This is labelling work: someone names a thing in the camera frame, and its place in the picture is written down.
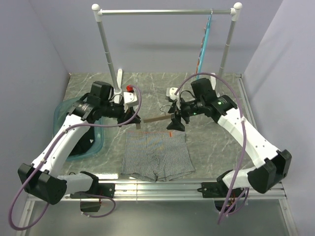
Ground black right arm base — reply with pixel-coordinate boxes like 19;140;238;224
197;182;246;212

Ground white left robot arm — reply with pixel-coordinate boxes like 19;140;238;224
18;81;142;205

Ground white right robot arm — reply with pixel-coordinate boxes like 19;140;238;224
166;78;292;197

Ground grey striped boxer underwear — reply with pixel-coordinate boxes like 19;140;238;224
121;131;195;182

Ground beige clip hanger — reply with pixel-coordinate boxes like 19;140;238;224
135;105;171;130

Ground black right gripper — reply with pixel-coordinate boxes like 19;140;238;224
167;95;205;132

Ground teal plastic basket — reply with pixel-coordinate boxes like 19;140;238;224
53;97;104;161

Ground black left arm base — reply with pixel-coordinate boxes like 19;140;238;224
70;183;116;216

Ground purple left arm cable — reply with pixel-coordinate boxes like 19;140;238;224
8;84;142;231

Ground silver white clothes rack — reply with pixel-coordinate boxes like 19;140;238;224
91;2;243;109

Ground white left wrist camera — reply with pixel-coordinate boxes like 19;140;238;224
123;85;139;108

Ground black clothes in basket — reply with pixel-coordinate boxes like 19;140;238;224
70;127;95;156

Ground aluminium mounting rail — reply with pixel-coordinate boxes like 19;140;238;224
27;178;288;202

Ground blue hanger with orange clips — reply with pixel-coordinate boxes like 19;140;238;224
196;11;213;73

